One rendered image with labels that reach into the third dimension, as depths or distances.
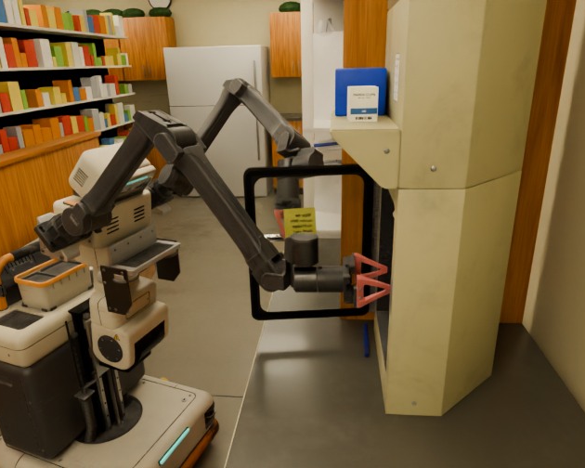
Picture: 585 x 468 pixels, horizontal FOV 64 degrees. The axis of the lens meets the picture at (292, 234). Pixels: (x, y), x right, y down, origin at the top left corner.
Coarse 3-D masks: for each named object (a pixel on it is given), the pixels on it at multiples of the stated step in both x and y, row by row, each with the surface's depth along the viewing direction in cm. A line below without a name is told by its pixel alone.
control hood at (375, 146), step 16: (336, 128) 77; (352, 128) 77; (368, 128) 76; (384, 128) 76; (352, 144) 77; (368, 144) 76; (384, 144) 76; (368, 160) 77; (384, 160) 77; (384, 176) 78
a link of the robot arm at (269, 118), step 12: (240, 84) 143; (240, 96) 144; (252, 96) 142; (252, 108) 139; (264, 108) 134; (264, 120) 132; (276, 120) 128; (276, 132) 124; (276, 144) 122; (300, 144) 120
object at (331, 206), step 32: (256, 192) 109; (288, 192) 109; (320, 192) 110; (352, 192) 110; (256, 224) 112; (288, 224) 112; (320, 224) 112; (352, 224) 113; (320, 256) 115; (288, 288) 118
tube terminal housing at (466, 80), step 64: (448, 0) 68; (512, 0) 72; (448, 64) 71; (512, 64) 77; (448, 128) 74; (512, 128) 83; (448, 192) 78; (512, 192) 89; (448, 256) 82; (448, 320) 86; (384, 384) 97; (448, 384) 92
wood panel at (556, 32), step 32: (352, 0) 102; (384, 0) 102; (576, 0) 99; (352, 32) 105; (384, 32) 104; (544, 32) 101; (352, 64) 107; (384, 64) 106; (544, 64) 103; (544, 96) 106; (544, 128) 108; (352, 160) 115; (544, 160) 111; (512, 256) 120; (512, 288) 123; (512, 320) 126
